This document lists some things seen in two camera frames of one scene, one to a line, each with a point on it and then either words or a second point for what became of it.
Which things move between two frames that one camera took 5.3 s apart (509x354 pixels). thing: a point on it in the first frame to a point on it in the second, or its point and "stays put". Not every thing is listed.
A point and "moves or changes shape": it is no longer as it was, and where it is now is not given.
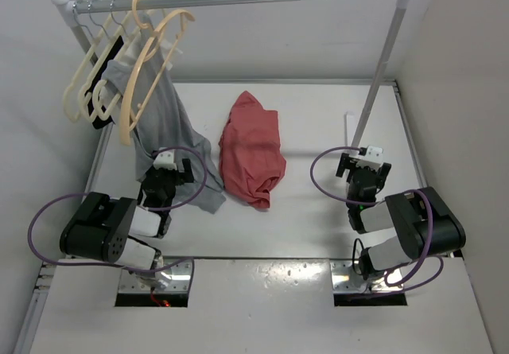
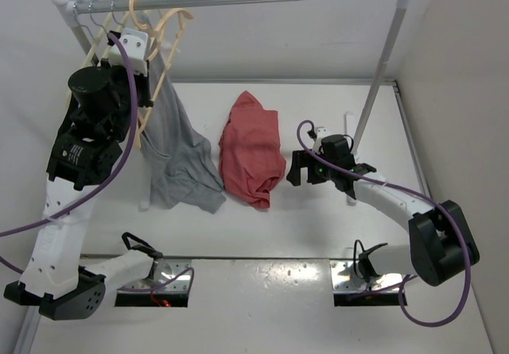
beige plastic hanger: x=144 y=46 moves or changes shape
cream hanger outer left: x=71 y=95 stays put
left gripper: x=175 y=173 to x=141 y=81
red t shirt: x=250 y=157 stays put
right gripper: x=351 y=164 to x=303 y=159
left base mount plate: x=180 y=270 stays put
